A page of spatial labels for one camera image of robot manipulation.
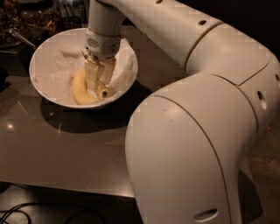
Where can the dark cup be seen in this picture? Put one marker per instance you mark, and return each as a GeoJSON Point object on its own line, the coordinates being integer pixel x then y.
{"type": "Point", "coordinates": [68, 23]}

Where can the white bowl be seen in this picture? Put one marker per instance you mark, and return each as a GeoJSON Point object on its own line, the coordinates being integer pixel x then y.
{"type": "Point", "coordinates": [49, 46]}

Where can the metal spoon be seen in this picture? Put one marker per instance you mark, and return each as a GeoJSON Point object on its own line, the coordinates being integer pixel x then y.
{"type": "Point", "coordinates": [14, 32]}

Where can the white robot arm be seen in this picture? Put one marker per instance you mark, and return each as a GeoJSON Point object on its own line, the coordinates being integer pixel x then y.
{"type": "Point", "coordinates": [184, 144]}

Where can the glass bowl with snacks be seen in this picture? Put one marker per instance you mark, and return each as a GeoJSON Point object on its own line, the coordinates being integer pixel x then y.
{"type": "Point", "coordinates": [24, 16]}

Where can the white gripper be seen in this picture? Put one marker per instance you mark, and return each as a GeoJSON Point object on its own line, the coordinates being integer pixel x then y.
{"type": "Point", "coordinates": [102, 45]}

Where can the white paper liner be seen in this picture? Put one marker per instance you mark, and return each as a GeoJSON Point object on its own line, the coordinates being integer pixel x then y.
{"type": "Point", "coordinates": [55, 73]}

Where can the yellow banana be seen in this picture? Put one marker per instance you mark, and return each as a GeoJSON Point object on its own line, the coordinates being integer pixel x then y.
{"type": "Point", "coordinates": [79, 89]}
{"type": "Point", "coordinates": [101, 90]}

